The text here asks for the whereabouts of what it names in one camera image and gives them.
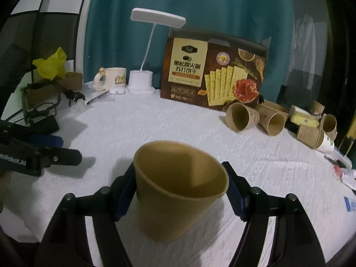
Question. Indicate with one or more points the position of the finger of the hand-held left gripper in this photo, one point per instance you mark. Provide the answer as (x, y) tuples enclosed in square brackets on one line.
[(65, 157), (47, 141)]

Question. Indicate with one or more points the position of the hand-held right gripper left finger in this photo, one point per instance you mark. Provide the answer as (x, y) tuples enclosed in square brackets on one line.
[(124, 200)]

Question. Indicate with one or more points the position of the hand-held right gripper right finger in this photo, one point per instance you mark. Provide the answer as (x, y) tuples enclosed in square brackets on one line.
[(234, 193)]

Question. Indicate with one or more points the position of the plain brown paper cup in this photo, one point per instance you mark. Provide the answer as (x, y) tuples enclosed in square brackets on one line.
[(180, 189)]

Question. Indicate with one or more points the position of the printed brown paper cup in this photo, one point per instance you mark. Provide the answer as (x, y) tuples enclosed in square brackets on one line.
[(308, 135), (328, 122), (317, 107), (237, 116), (274, 122)]

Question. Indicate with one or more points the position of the white paper cup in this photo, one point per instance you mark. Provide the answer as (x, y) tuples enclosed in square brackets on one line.
[(327, 144)]

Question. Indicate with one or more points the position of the black pouch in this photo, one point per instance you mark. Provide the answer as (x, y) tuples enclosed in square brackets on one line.
[(46, 125)]

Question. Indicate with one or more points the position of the black clip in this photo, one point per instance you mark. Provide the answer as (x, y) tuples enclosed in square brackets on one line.
[(74, 96)]

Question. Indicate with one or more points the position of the white textured tablecloth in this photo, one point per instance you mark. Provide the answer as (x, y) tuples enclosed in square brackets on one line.
[(116, 128)]

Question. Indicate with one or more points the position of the black pen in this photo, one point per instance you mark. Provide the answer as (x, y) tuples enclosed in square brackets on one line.
[(97, 98)]

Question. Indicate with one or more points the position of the brown cardboard box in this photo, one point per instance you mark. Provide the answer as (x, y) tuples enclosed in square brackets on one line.
[(73, 80)]

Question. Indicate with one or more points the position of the yellow plastic bag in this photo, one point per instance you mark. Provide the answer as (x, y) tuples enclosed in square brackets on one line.
[(50, 64)]

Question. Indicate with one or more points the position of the small white case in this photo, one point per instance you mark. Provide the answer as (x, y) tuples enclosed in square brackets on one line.
[(116, 91)]

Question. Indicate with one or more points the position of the cream cartoon mug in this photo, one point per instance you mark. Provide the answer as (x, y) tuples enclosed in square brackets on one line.
[(115, 78)]

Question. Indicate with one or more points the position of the yellow packet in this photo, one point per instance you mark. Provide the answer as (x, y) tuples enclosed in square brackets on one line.
[(301, 118)]

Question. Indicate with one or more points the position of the small red item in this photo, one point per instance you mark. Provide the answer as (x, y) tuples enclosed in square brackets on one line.
[(338, 170)]

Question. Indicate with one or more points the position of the white desk lamp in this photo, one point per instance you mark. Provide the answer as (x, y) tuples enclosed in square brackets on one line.
[(140, 80)]

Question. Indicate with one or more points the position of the blue packet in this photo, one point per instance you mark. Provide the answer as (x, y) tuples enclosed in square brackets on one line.
[(351, 203)]

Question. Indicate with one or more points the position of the brown cracker box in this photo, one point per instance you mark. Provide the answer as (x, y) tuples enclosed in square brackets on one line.
[(192, 75)]

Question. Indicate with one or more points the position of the teal curtain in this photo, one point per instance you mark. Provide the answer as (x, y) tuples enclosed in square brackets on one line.
[(125, 33)]

